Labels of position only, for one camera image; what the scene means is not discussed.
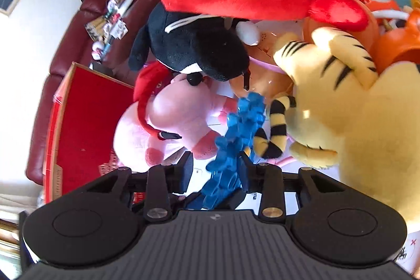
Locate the red bow headband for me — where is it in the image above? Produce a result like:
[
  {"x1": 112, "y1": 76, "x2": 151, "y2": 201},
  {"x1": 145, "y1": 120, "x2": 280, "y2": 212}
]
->
[{"x1": 133, "y1": 61, "x2": 182, "y2": 141}]

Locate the orange toy pan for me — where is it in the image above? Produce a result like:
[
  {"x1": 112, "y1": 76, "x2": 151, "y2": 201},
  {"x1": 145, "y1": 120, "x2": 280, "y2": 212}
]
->
[{"x1": 303, "y1": 0, "x2": 379, "y2": 50}]

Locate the orange toy bowl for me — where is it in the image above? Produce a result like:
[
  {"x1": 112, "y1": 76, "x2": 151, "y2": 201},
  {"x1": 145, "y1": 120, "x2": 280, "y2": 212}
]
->
[{"x1": 229, "y1": 20, "x2": 302, "y2": 99}]

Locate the red gift box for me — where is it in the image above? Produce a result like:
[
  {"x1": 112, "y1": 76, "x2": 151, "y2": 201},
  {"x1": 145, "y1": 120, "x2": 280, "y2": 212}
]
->
[{"x1": 43, "y1": 63, "x2": 133, "y2": 203}]

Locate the black Mickey plush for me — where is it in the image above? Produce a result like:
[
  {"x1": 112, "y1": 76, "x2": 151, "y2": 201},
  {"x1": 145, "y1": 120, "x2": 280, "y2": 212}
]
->
[{"x1": 128, "y1": 3, "x2": 250, "y2": 82}]

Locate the dark red leather sofa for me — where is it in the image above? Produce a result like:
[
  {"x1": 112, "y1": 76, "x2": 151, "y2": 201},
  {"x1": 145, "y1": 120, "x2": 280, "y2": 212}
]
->
[{"x1": 26, "y1": 0, "x2": 159, "y2": 185}]

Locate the pink pig plush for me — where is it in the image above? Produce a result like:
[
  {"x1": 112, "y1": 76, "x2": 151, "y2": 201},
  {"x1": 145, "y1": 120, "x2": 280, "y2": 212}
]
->
[{"x1": 113, "y1": 75, "x2": 237, "y2": 172}]

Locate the orange toy cup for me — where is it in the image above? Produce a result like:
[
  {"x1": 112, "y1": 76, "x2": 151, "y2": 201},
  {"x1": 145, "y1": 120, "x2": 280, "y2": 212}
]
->
[{"x1": 370, "y1": 8, "x2": 419, "y2": 74}]

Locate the yellow tiger plush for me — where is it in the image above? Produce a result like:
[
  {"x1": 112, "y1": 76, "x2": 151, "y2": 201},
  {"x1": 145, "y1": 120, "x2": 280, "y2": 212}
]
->
[{"x1": 253, "y1": 27, "x2": 419, "y2": 232}]

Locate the blue plastic gear toy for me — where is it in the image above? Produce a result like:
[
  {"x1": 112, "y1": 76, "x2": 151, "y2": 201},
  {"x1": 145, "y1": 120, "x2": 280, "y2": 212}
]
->
[{"x1": 187, "y1": 92, "x2": 266, "y2": 210}]

